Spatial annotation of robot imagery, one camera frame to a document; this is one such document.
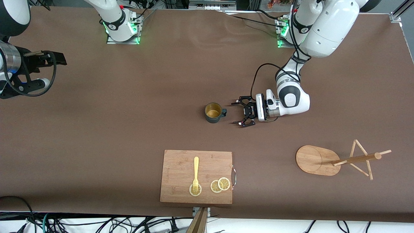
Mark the dark teal ribbed mug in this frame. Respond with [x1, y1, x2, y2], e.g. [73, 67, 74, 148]
[204, 103, 227, 124]

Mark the wooden cup rack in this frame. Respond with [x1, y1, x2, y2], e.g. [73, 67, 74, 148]
[296, 139, 392, 181]

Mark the grey power strip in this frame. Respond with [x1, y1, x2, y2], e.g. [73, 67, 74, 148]
[189, 0, 237, 10]

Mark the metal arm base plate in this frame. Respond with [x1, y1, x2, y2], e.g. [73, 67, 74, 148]
[106, 14, 143, 45]
[277, 18, 312, 49]

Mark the teal cable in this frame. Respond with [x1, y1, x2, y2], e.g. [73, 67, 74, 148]
[41, 213, 51, 233]

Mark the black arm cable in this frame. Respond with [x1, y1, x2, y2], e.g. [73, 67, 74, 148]
[0, 50, 57, 97]
[250, 6, 311, 101]

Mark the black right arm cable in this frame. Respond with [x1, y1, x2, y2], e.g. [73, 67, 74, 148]
[0, 50, 57, 97]

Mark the black cable across table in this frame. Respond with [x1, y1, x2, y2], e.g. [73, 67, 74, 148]
[225, 9, 289, 30]

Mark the black looping floor cable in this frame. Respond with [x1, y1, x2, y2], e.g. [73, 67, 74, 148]
[0, 195, 37, 233]

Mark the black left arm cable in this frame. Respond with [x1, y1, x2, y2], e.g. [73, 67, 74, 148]
[250, 6, 311, 101]

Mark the bamboo cutting board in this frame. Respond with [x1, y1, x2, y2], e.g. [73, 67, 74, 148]
[160, 150, 233, 205]

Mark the wooden stick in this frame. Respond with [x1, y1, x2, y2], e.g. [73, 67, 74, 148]
[186, 207, 208, 233]

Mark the brown table cover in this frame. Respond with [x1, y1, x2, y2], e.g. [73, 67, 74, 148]
[0, 6, 414, 224]

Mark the aluminium frame corner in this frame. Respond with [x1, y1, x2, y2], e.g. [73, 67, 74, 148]
[389, 0, 414, 24]

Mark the yellow plastic fork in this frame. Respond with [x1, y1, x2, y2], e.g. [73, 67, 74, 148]
[192, 157, 200, 192]

